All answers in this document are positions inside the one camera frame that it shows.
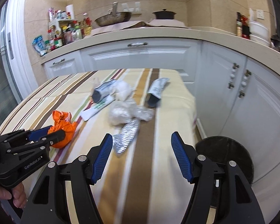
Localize dark sauce bottle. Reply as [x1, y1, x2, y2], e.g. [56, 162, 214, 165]
[236, 12, 242, 37]

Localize striped tablecloth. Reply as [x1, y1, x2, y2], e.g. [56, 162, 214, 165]
[0, 68, 196, 223]

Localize person's left hand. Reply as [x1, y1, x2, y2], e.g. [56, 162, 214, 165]
[0, 183, 27, 209]

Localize black trash bin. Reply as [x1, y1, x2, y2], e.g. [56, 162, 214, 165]
[195, 135, 255, 208]

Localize wall power outlet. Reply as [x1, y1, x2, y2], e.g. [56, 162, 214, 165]
[256, 10, 265, 20]

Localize cabinet door handle right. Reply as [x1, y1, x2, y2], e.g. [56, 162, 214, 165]
[238, 69, 252, 98]

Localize black cast iron pot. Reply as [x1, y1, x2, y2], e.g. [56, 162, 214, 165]
[153, 9, 176, 20]

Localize drawer handle centre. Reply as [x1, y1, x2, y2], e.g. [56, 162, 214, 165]
[127, 42, 148, 47]

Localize white tissue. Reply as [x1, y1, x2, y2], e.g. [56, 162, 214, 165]
[112, 80, 133, 101]

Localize silver foil wrapper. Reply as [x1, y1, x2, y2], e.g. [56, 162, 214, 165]
[113, 118, 140, 155]

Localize grey white pouch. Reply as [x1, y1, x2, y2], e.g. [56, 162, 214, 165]
[147, 77, 169, 108]
[92, 79, 117, 103]

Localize paper towel roll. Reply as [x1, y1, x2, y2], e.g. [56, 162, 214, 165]
[66, 4, 75, 20]

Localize blue snack bag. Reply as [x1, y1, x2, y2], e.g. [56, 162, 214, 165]
[32, 35, 47, 57]

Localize white spice rack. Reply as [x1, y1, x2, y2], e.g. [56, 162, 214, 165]
[48, 19, 75, 48]

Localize drawer handle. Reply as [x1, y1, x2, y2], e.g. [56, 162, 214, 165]
[53, 58, 65, 65]
[127, 42, 148, 47]

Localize cooking oil bottle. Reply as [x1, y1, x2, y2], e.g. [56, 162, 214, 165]
[82, 13, 92, 36]

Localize clear plastic bag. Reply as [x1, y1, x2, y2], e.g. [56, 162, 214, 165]
[108, 100, 154, 126]

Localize pink stove cover cloth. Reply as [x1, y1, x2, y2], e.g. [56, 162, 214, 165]
[90, 19, 188, 36]

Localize drawer handle left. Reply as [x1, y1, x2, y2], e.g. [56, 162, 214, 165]
[53, 58, 65, 65]

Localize white wall hook rack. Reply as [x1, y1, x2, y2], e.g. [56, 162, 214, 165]
[121, 1, 142, 15]

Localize red snack packet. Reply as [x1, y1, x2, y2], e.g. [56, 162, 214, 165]
[241, 15, 250, 39]

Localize cabinet door handle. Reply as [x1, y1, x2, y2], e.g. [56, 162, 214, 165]
[228, 63, 239, 89]
[238, 69, 252, 98]

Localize steel wok pan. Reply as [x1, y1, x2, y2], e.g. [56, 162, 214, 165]
[95, 2, 132, 27]

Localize orange plastic bag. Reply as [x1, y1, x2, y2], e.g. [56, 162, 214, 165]
[48, 110, 78, 149]

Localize cabinet door handle left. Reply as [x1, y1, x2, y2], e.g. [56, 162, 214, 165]
[228, 63, 239, 89]

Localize white stacked bowls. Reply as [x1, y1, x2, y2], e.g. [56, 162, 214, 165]
[249, 21, 270, 46]

